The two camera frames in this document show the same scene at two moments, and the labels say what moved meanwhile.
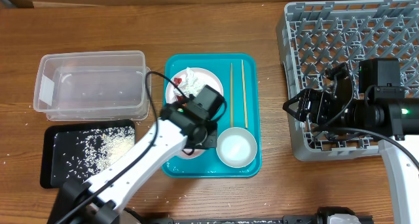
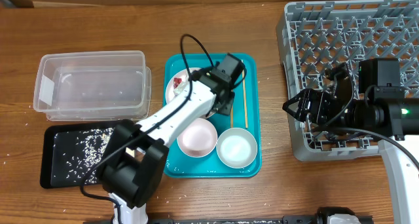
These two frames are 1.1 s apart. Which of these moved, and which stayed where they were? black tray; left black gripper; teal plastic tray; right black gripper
Moved: left black gripper
Stayed: black tray; teal plastic tray; right black gripper
